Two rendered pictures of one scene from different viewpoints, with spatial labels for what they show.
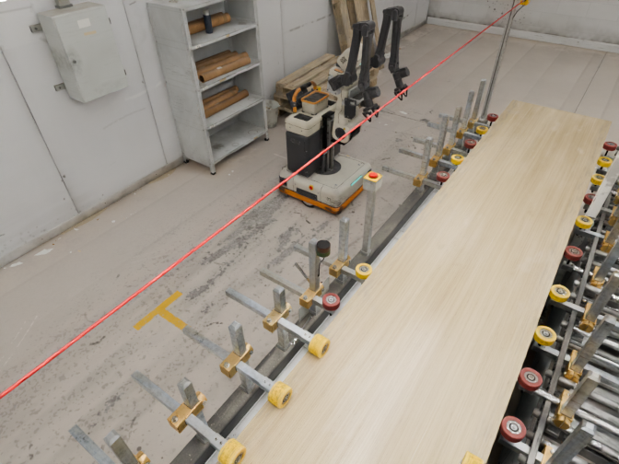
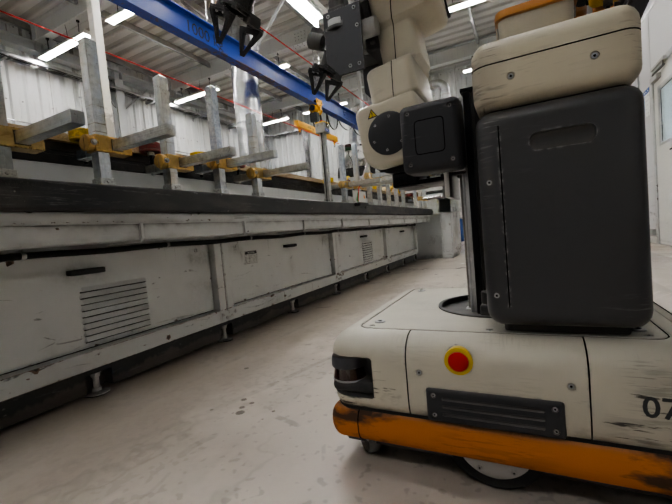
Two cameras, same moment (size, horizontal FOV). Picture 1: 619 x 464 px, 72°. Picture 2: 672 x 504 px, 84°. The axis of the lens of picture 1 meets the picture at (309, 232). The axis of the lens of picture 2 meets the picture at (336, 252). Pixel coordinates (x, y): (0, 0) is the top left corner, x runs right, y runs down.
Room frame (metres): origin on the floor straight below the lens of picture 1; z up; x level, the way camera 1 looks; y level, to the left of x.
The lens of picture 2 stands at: (4.21, -0.69, 0.50)
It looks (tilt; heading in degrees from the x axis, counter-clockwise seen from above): 3 degrees down; 171
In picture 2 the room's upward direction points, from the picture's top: 5 degrees counter-clockwise
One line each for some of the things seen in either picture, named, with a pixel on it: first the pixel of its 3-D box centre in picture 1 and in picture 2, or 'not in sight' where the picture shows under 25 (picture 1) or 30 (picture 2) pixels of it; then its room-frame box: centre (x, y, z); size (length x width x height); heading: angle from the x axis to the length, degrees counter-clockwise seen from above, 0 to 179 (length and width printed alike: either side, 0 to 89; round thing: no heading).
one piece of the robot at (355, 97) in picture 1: (357, 99); (365, 48); (3.19, -0.40, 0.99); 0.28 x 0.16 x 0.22; 144
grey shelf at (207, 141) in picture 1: (216, 82); not in sight; (4.18, 0.89, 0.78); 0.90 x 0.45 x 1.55; 144
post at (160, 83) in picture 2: (452, 137); (167, 142); (2.76, -1.05, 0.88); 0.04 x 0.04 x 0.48; 54
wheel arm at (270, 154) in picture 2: (427, 158); (234, 163); (2.56, -0.83, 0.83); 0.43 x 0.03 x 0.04; 54
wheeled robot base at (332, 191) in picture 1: (325, 178); (499, 351); (3.36, -0.16, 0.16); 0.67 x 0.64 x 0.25; 54
